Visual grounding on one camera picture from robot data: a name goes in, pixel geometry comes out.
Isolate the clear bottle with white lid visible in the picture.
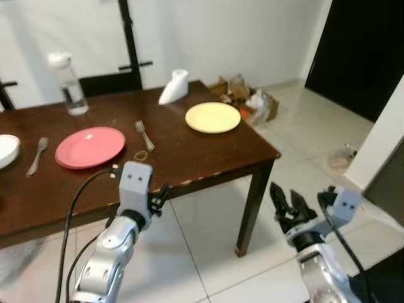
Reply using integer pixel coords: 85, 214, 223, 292
48, 52, 90, 116

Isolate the silver metal spoon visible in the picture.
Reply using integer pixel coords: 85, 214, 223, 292
27, 138, 49, 177

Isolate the silver metal fork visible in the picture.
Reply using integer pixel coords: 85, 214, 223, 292
135, 121, 155, 152

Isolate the black chair frame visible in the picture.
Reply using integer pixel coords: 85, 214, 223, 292
0, 80, 18, 112

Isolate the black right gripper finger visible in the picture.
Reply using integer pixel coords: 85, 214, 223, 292
270, 182, 288, 218
287, 189, 311, 215

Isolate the black stand pole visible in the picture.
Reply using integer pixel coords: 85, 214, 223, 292
118, 0, 153, 80

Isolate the black stand base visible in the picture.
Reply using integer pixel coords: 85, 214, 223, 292
79, 73, 143, 97

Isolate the grey door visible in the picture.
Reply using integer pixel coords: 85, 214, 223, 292
362, 144, 404, 223

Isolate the white round bowl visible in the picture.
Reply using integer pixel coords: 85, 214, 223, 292
0, 134, 20, 170

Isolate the black floor mat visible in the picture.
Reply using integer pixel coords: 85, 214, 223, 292
350, 248, 404, 303

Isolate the yellow round plate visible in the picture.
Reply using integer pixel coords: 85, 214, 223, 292
185, 102, 242, 134

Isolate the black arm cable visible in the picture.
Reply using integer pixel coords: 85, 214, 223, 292
56, 165, 122, 303
318, 191, 374, 303

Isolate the pile of boxes and bags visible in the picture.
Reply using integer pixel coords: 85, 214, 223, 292
208, 74, 280, 126

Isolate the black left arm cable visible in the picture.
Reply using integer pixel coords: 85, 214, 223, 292
56, 165, 122, 303

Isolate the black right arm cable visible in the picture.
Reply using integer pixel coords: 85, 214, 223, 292
318, 191, 374, 303

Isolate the dark brown wooden table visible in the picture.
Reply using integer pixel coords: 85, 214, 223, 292
0, 80, 282, 258

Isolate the pink round plate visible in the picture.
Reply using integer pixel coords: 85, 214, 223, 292
55, 127, 126, 170

